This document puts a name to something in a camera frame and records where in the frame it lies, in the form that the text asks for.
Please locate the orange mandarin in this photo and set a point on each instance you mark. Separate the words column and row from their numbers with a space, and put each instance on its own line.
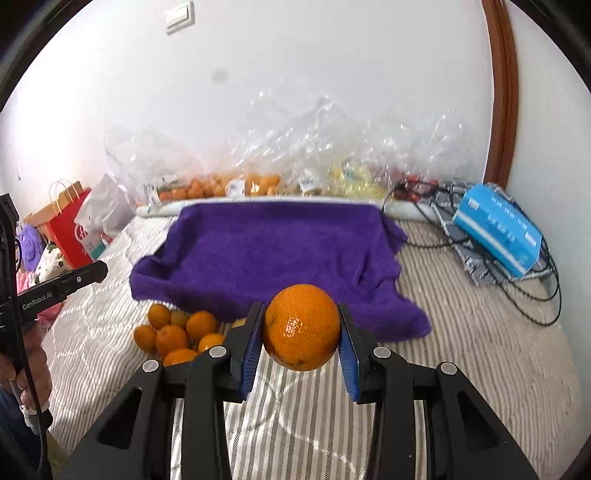
column 169, row 338

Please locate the clear plastic fruit bags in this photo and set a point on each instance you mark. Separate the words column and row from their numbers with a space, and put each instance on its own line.
column 273, row 152

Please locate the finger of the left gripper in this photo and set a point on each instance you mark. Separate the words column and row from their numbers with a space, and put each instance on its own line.
column 78, row 278

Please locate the patterned grey cloth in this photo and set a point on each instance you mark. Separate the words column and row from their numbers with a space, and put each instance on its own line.
column 483, row 268

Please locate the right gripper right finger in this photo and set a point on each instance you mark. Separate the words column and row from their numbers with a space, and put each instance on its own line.
column 465, row 439

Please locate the orange tangerine front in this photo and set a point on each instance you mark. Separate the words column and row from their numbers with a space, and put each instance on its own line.
column 208, row 341

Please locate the white plastic bag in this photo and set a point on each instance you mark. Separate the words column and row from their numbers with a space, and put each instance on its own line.
column 103, row 214

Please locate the small orange tangerine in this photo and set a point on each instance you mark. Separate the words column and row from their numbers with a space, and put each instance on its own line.
column 144, row 337

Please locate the large orange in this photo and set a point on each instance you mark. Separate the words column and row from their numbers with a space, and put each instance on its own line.
column 301, row 327

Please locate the small orange kumquat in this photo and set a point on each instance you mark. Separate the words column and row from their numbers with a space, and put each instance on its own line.
column 158, row 316

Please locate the brown paper bag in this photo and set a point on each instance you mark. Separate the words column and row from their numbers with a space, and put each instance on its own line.
column 61, row 194

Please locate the brown wooden door frame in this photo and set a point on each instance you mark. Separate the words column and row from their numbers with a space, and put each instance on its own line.
column 505, row 92

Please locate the striped mattress cover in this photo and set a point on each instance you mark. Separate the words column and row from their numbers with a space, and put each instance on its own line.
column 303, row 425

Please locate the red paper bag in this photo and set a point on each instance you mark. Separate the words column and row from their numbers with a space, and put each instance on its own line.
column 62, row 229

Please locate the blue tissue box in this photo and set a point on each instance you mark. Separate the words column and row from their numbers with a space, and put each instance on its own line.
column 501, row 228

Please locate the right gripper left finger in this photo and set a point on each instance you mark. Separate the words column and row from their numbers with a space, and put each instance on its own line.
column 132, row 438

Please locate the small green jujube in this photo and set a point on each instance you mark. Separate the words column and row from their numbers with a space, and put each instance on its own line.
column 178, row 318

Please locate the white light switch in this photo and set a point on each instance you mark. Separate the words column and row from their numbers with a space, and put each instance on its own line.
column 180, row 17

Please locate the purple towel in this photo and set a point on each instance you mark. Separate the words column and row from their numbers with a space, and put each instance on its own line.
column 222, row 257

